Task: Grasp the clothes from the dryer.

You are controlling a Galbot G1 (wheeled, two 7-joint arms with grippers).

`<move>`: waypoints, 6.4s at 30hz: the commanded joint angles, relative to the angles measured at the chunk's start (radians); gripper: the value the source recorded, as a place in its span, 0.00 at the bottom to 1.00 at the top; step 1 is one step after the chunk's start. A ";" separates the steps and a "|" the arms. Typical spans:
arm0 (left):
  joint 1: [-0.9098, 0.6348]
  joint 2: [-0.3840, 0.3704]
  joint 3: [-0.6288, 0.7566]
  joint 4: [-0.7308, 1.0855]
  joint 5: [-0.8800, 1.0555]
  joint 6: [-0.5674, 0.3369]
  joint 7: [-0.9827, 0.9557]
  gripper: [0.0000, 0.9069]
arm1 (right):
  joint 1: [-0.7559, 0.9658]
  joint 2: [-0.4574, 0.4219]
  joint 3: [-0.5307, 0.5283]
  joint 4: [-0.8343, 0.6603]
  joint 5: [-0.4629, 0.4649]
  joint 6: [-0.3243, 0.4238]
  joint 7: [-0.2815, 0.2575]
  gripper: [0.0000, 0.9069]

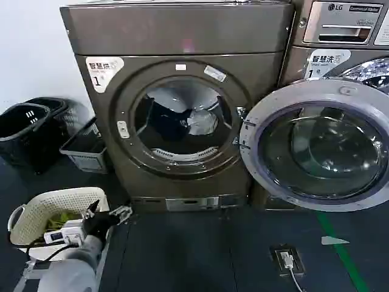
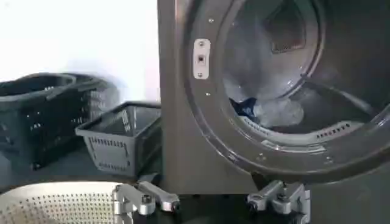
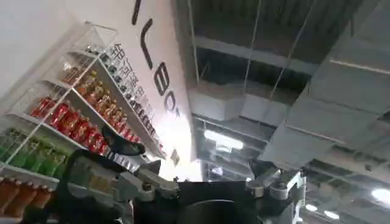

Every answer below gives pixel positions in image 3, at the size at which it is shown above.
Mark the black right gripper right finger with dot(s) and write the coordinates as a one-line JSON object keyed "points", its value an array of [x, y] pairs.
{"points": [[283, 185]]}

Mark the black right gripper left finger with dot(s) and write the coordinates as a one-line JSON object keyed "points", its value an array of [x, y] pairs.
{"points": [[143, 182]]}

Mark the round ceiling light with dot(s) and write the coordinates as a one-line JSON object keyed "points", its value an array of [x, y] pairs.
{"points": [[311, 207], [382, 196], [331, 214]]}

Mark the long bright ceiling light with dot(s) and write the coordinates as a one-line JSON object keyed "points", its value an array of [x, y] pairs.
{"points": [[224, 140]]}

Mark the clear shelf with bottled drinks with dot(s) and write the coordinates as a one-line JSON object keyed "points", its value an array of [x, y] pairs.
{"points": [[70, 121]]}

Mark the small wall sign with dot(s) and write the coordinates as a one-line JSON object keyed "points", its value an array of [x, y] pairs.
{"points": [[175, 157]]}

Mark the large grey ventilation duct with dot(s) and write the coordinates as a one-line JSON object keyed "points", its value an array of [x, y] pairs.
{"points": [[335, 100]]}

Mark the white box ventilation duct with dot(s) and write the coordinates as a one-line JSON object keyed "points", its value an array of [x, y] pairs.
{"points": [[219, 105]]}

